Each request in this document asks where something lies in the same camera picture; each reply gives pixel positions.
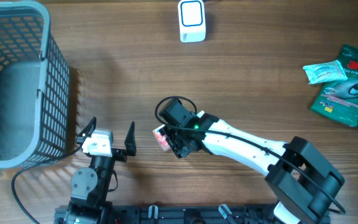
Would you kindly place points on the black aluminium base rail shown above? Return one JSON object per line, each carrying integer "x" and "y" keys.
{"x": 247, "y": 214}

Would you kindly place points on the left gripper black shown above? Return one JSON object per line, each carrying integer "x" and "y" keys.
{"x": 121, "y": 155}

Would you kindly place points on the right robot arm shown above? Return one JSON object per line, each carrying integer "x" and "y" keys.
{"x": 303, "y": 180}

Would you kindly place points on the grey plastic mesh basket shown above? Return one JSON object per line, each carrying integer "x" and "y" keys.
{"x": 34, "y": 86}

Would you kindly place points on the orange red snack packet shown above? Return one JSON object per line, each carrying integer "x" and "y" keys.
{"x": 162, "y": 138}

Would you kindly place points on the white barcode scanner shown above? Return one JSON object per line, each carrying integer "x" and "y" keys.
{"x": 192, "y": 22}

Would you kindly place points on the green 3M gloves package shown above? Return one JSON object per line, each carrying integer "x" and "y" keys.
{"x": 338, "y": 100}

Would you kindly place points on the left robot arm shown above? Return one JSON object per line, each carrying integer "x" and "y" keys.
{"x": 90, "y": 185}

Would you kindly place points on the mint green wipes packet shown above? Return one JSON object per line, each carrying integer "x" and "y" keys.
{"x": 325, "y": 72}

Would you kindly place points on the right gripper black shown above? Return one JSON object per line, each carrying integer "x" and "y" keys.
{"x": 179, "y": 150}

